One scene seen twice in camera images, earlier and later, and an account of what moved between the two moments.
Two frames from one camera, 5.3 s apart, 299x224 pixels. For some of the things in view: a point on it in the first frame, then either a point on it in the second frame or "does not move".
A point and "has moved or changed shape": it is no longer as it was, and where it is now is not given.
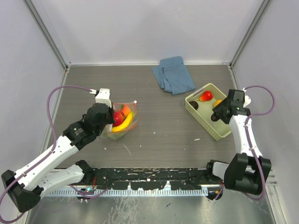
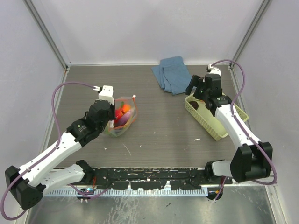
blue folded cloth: (172, 75) does not move
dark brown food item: (215, 117) → (123, 120)
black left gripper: (111, 119) does not move
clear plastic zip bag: (125, 117) has moved or changed shape
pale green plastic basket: (200, 105) does not move
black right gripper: (217, 108) → (195, 81)
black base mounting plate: (153, 179) does not move
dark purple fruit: (195, 104) does not move
